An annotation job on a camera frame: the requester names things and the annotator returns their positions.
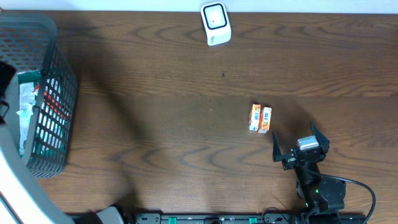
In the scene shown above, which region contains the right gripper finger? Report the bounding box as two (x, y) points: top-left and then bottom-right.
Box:
(310, 121), (330, 152)
(272, 133), (282, 159)

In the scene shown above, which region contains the orange tissue pack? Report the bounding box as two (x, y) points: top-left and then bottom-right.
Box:
(258, 107), (272, 134)
(249, 104), (261, 131)

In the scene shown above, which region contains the green 3M adhesive package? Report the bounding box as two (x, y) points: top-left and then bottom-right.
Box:
(17, 70), (73, 156)

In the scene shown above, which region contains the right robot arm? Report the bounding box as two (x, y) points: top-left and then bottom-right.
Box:
(272, 123), (346, 223)

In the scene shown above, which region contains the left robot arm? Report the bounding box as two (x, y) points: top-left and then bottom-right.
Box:
(1, 118), (128, 224)

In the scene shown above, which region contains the white barcode scanner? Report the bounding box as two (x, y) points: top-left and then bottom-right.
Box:
(200, 1), (232, 46)

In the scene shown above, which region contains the grey plastic mesh basket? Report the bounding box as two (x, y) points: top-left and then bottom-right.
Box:
(1, 13), (79, 179)

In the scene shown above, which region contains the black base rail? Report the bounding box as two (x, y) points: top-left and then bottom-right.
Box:
(67, 212), (368, 224)

